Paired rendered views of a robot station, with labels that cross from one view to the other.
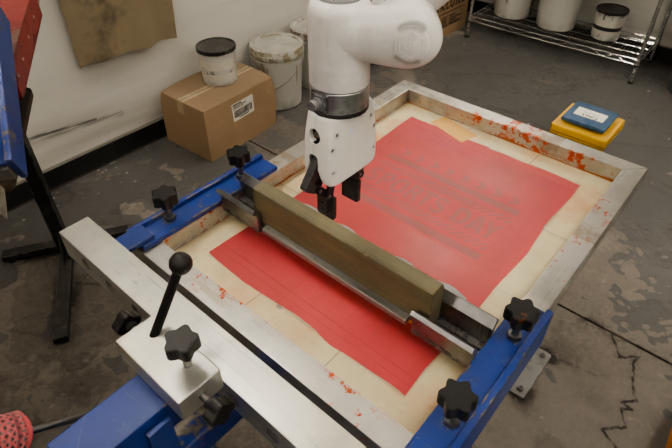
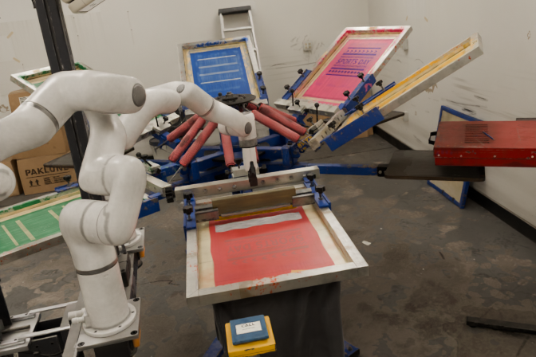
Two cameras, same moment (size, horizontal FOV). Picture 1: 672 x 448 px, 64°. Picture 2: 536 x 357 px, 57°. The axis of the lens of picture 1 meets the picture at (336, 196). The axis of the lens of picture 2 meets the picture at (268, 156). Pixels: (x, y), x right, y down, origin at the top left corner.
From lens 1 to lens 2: 242 cm
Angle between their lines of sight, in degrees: 108
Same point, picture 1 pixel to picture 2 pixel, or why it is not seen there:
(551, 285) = (191, 237)
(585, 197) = (207, 283)
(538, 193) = (229, 272)
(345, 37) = not seen: hidden behind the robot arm
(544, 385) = not seen: outside the picture
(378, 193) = (285, 234)
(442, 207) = (257, 245)
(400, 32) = not seen: hidden behind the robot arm
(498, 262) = (217, 244)
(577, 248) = (191, 249)
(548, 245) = (206, 257)
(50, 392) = (431, 316)
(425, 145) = (302, 258)
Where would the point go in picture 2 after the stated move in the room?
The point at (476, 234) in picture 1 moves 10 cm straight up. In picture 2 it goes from (234, 245) to (230, 221)
